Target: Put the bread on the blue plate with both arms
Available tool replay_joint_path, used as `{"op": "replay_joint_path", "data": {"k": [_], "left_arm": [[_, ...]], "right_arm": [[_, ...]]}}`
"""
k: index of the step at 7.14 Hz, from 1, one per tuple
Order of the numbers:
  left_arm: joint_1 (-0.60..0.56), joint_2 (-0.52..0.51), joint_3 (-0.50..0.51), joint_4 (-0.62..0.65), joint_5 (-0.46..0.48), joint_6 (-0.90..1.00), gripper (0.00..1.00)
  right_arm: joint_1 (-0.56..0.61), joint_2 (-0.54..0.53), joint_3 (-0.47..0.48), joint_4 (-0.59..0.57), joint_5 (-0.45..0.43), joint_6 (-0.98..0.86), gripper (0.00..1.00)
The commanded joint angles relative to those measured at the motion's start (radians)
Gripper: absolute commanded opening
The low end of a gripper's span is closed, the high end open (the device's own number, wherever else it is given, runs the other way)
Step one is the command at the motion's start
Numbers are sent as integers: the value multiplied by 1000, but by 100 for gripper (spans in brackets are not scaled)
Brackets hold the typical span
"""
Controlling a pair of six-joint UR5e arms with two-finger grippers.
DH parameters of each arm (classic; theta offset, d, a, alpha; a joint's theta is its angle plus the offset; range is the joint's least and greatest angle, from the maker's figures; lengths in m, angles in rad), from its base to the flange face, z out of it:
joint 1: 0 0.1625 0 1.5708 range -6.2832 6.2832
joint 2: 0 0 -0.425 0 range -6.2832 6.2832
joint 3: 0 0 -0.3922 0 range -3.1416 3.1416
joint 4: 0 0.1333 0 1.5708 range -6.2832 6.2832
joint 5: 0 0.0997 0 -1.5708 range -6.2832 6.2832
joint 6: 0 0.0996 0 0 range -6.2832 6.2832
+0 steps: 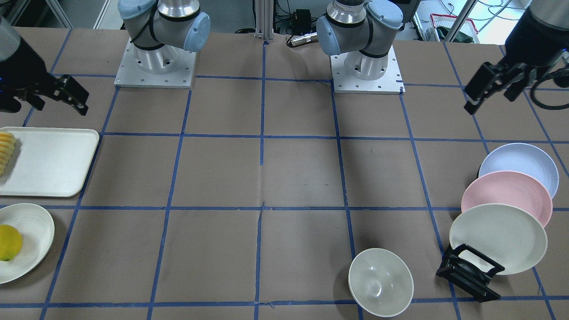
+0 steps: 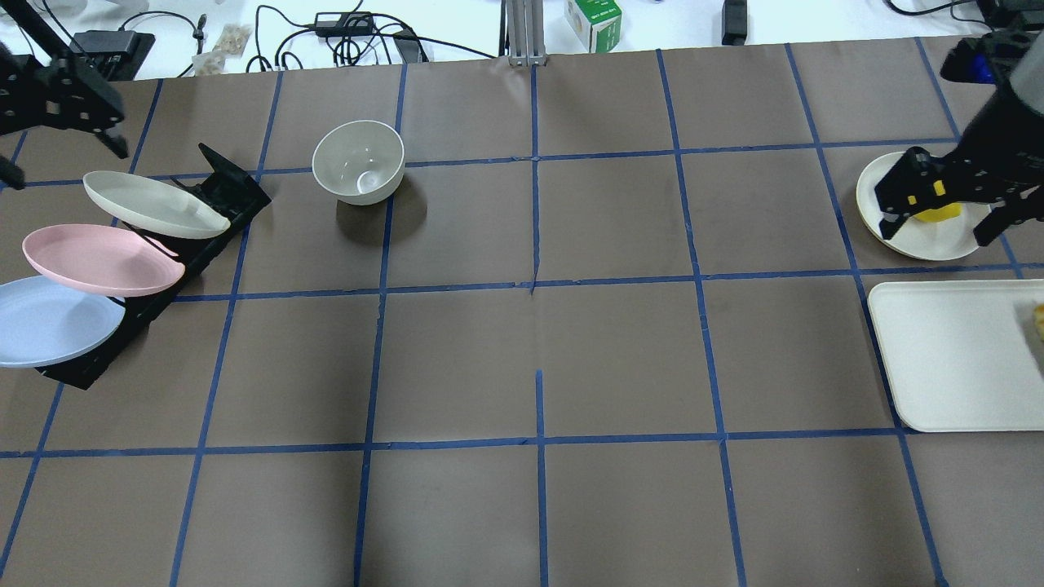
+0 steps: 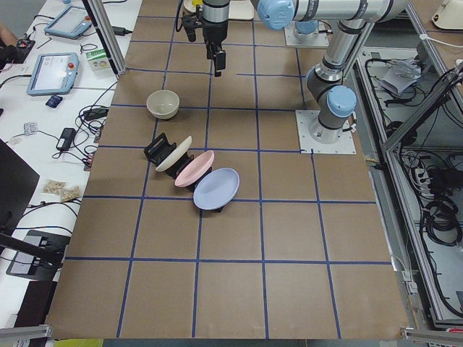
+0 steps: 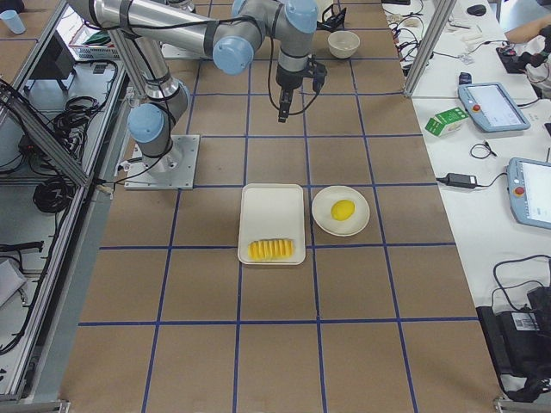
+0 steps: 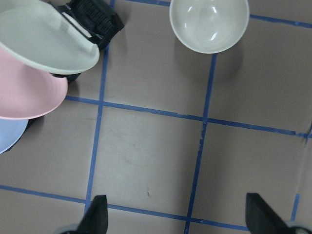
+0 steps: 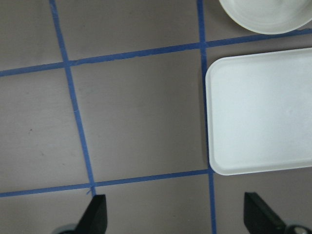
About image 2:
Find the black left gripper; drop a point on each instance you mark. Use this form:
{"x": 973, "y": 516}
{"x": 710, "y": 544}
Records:
{"x": 59, "y": 104}

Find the striped bread loaf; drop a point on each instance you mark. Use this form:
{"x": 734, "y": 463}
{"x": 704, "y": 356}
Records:
{"x": 1038, "y": 320}

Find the cream plate in rack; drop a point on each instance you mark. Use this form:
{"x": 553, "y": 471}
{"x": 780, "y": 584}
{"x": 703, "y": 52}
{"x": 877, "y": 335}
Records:
{"x": 153, "y": 206}

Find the pink plate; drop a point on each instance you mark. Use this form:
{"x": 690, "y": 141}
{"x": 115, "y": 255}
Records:
{"x": 102, "y": 260}

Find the black power adapter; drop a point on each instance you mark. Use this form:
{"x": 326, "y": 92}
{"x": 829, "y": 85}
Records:
{"x": 344, "y": 24}

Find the cream plate with lemon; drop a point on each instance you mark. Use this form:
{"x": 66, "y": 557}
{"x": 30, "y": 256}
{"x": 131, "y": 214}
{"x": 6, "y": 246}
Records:
{"x": 948, "y": 240}

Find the green white box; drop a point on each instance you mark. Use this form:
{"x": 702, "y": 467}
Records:
{"x": 597, "y": 24}

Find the silver aluminium frame post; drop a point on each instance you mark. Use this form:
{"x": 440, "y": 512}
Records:
{"x": 522, "y": 33}

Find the yellow lemon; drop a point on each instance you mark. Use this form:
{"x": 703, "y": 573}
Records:
{"x": 941, "y": 214}

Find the cream rectangular tray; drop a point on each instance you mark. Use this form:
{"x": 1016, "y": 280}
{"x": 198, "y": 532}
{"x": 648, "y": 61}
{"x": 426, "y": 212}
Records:
{"x": 962, "y": 356}

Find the black plate rack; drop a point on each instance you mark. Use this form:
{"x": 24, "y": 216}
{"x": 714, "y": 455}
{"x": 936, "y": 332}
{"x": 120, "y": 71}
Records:
{"x": 229, "y": 190}

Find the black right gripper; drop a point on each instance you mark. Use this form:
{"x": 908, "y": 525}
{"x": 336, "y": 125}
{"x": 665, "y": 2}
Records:
{"x": 997, "y": 134}

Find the cream bowl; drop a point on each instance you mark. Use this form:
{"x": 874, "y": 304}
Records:
{"x": 360, "y": 162}

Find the blue plate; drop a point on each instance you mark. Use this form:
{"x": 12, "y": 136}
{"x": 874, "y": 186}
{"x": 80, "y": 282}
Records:
{"x": 45, "y": 323}

